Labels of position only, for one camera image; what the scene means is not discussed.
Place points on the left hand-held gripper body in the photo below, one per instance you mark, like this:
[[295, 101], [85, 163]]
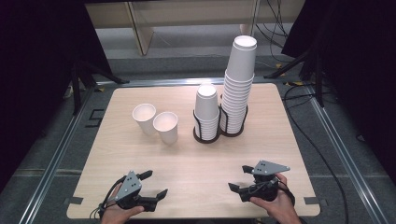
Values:
[[129, 189]]

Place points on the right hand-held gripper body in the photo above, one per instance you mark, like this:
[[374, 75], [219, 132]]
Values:
[[264, 186]]

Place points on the light wooden furniture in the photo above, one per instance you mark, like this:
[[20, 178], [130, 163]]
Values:
[[186, 14]]

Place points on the black curtain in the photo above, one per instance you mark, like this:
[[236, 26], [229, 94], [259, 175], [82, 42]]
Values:
[[358, 62], [40, 62]]

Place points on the yellow tape piece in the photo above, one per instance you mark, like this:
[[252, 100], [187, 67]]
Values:
[[294, 83], [278, 66], [100, 89]]

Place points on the black double cup holder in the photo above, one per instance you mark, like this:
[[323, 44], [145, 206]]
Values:
[[205, 141]]

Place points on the metal floor rail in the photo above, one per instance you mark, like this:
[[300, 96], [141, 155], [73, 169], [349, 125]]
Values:
[[59, 155], [345, 155], [174, 81]]

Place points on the white paper cup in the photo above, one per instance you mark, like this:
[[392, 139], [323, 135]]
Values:
[[166, 127], [144, 116]]

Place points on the short stack of white cups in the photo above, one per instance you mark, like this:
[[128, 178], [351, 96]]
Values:
[[206, 107]]

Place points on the tall stack of white cups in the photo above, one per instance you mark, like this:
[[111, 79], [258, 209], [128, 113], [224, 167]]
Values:
[[239, 71]]

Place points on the person's left hand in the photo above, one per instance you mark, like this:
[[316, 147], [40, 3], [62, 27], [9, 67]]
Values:
[[118, 216]]

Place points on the person's right hand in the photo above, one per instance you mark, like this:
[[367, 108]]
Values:
[[280, 211]]

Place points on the black stand legs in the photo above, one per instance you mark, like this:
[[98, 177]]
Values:
[[77, 87], [317, 81]]

